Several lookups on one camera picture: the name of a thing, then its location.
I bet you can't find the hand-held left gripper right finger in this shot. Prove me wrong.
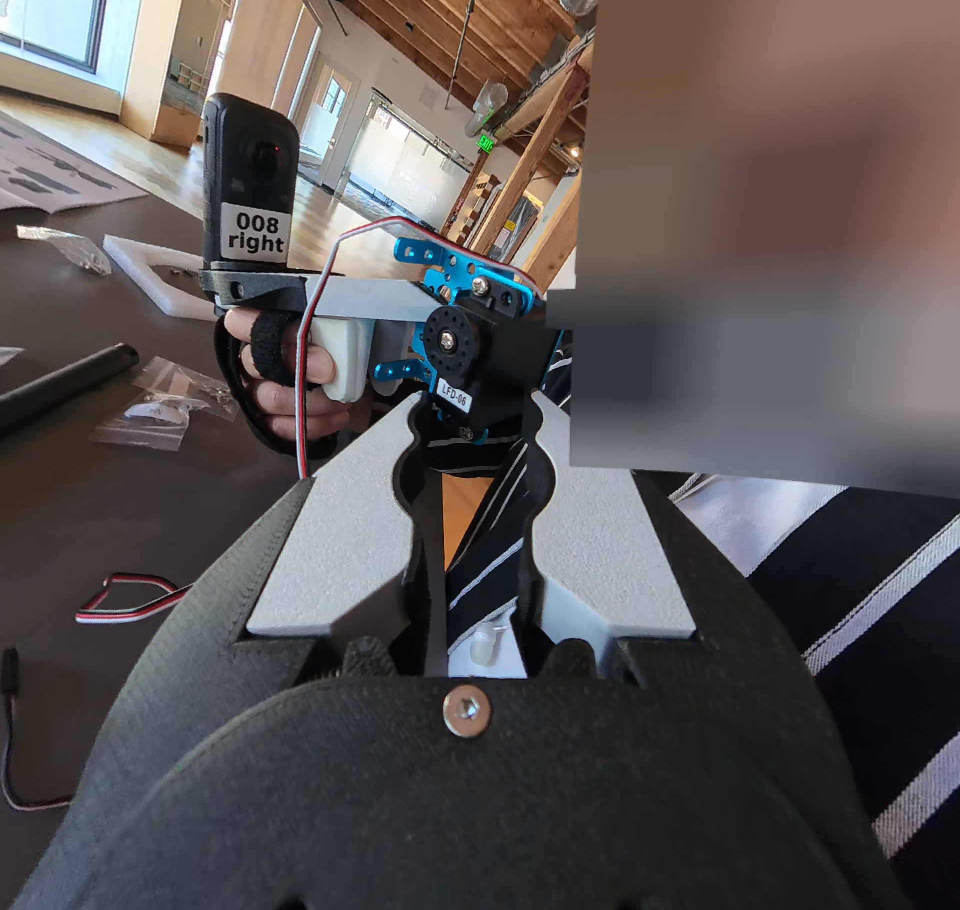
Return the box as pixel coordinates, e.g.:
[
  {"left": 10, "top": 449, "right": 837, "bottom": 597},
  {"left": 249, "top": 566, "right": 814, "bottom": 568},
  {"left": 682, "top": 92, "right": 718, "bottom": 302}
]
[{"left": 521, "top": 391, "right": 697, "bottom": 674}]

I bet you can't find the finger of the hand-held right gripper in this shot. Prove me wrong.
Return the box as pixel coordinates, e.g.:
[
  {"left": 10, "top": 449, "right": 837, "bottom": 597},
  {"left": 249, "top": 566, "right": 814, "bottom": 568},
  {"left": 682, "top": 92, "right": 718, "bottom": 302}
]
[{"left": 303, "top": 274, "right": 455, "bottom": 323}]

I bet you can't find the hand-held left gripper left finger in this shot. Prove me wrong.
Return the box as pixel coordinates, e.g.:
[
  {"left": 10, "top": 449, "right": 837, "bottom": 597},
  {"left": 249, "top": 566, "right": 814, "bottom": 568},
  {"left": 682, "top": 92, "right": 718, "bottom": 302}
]
[{"left": 244, "top": 391, "right": 432, "bottom": 671}]

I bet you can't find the red white black servo cable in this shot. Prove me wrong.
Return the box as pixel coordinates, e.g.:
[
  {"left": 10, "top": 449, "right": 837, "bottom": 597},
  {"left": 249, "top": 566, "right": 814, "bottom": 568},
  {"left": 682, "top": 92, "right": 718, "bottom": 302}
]
[{"left": 75, "top": 216, "right": 543, "bottom": 626}]

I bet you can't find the blue bracket servo assembly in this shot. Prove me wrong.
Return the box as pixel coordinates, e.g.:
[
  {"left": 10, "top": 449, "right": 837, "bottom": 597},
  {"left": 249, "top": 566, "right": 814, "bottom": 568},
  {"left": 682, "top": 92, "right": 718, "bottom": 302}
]
[{"left": 373, "top": 237, "right": 573, "bottom": 447}]

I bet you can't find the dark desk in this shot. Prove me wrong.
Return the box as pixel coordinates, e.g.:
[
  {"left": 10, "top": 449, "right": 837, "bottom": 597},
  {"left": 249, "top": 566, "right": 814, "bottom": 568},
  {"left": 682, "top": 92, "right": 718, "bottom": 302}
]
[{"left": 0, "top": 197, "right": 421, "bottom": 903}]

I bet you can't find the person's right hand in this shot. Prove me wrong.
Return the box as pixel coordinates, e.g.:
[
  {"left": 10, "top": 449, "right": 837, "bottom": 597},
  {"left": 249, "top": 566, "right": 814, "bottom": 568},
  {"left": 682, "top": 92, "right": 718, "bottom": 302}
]
[{"left": 223, "top": 310, "right": 352, "bottom": 442}]

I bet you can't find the printed instruction sheet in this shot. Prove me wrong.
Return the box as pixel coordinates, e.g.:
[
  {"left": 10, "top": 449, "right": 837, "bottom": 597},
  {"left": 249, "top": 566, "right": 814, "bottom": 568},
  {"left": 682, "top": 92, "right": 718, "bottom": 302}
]
[{"left": 0, "top": 111, "right": 149, "bottom": 213}]

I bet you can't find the black white striped garment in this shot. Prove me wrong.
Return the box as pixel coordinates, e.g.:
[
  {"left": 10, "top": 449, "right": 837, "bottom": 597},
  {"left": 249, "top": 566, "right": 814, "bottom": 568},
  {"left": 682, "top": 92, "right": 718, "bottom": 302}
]
[{"left": 420, "top": 370, "right": 960, "bottom": 910}]

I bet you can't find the large window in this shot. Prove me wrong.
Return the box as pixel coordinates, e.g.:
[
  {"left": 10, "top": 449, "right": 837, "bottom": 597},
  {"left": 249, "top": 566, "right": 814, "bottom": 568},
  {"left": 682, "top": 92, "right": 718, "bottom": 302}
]
[{"left": 0, "top": 0, "right": 116, "bottom": 75}]

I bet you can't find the black screwdriver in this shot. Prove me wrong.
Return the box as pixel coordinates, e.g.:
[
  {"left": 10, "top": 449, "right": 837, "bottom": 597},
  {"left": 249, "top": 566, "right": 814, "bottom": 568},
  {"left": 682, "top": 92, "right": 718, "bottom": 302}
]
[{"left": 0, "top": 343, "right": 141, "bottom": 440}]

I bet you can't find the white foam frame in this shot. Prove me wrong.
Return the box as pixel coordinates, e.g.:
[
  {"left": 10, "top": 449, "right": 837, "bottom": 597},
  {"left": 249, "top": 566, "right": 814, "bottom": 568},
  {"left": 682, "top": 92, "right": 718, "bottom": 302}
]
[{"left": 101, "top": 233, "right": 222, "bottom": 323}]

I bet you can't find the wooden post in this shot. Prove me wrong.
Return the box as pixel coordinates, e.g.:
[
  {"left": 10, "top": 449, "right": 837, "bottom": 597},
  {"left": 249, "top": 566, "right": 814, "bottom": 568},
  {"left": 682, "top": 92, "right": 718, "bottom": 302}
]
[{"left": 468, "top": 55, "right": 595, "bottom": 267}]

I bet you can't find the metal ventilation duct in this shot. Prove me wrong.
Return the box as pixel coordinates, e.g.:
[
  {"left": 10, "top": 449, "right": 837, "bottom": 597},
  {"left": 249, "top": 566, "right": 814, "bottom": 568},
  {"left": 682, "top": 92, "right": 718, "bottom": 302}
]
[{"left": 463, "top": 77, "right": 512, "bottom": 139}]

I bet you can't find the thin cable with black connector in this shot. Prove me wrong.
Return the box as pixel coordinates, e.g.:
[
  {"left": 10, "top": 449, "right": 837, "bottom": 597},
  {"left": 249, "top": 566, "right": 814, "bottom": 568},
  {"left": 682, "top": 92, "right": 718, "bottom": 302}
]
[{"left": 0, "top": 647, "right": 74, "bottom": 813}]

